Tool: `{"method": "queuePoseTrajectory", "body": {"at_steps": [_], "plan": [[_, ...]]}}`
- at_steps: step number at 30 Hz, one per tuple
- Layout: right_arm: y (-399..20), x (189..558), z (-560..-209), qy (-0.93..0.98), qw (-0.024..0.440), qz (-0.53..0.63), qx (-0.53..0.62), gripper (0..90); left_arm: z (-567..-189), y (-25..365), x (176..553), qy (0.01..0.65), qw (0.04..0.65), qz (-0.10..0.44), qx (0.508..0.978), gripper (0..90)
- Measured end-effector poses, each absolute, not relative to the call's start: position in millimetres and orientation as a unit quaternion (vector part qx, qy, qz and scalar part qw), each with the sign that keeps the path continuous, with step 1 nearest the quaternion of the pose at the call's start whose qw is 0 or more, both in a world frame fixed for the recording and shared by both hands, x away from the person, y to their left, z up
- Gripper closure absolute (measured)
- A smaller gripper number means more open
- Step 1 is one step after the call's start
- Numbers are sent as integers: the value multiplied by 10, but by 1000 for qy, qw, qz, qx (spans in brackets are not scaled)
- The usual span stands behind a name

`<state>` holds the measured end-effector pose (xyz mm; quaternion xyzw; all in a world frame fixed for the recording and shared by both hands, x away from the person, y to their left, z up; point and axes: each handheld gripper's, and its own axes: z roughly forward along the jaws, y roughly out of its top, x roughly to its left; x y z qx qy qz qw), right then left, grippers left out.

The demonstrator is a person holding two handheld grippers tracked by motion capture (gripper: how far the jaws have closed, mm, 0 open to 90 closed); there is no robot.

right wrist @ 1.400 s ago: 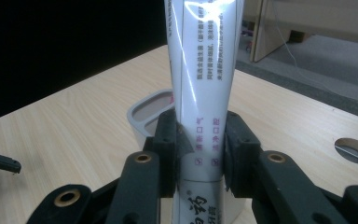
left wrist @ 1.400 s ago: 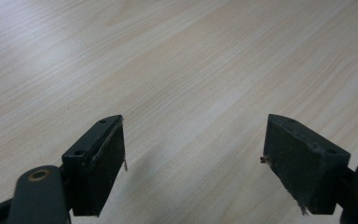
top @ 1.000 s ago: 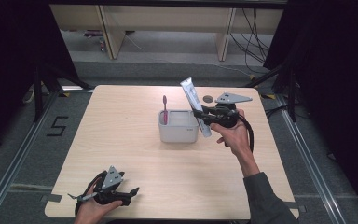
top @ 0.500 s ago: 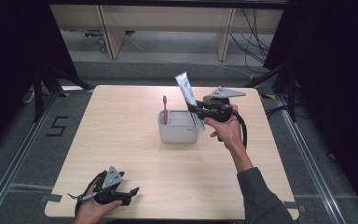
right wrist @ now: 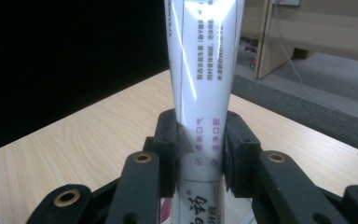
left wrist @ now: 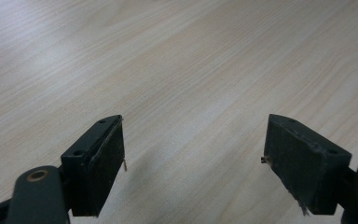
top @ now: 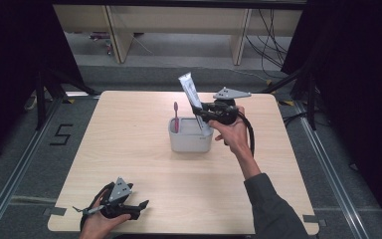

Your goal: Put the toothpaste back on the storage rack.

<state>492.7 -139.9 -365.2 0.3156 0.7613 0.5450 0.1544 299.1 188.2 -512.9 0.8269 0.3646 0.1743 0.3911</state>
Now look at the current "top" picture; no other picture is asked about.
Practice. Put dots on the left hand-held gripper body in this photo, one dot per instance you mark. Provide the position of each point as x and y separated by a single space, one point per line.
117 202

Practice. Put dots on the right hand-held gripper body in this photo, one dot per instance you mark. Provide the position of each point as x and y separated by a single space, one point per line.
224 113

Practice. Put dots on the white toothpaste tube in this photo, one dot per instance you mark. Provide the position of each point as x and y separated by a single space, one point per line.
188 88

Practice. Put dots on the pink toothbrush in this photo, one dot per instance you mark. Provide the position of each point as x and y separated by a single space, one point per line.
176 118

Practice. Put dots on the light grey plastic container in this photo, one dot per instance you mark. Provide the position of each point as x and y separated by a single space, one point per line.
190 142

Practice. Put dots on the person's right hand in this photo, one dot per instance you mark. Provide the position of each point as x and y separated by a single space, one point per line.
233 136

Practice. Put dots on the person's left hand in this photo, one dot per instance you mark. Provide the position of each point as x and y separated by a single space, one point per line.
99 227

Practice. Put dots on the black metal stand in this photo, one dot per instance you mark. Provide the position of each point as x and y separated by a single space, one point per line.
306 96
41 99

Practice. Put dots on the wooden shelf unit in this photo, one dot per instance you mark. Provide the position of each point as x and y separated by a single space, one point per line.
179 20

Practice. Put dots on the small colourful clutter under desk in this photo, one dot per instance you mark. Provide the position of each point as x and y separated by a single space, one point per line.
101 38

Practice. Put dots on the black curtain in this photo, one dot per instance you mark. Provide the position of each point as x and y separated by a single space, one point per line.
354 83
13 66

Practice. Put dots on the metal floor rail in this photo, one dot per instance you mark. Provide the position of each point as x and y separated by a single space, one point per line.
331 172
16 172

